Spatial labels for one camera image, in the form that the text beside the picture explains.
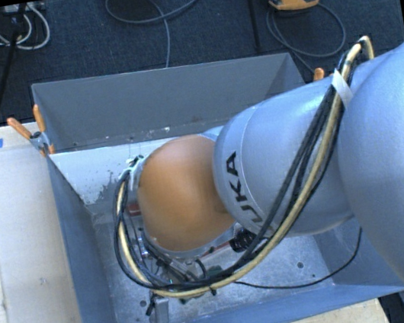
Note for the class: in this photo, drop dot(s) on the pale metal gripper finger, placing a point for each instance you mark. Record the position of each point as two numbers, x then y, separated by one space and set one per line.
162 311
150 307

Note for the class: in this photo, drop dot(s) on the red-brown flat block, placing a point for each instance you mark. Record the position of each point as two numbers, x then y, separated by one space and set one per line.
133 208

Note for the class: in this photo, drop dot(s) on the grey metal bin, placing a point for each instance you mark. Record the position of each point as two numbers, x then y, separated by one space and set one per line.
87 254

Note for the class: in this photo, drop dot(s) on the pale flat board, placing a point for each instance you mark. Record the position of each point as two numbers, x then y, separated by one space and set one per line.
27 245

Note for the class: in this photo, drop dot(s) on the black cylinder on white bracket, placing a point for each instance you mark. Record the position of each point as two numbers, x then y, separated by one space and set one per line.
242 240

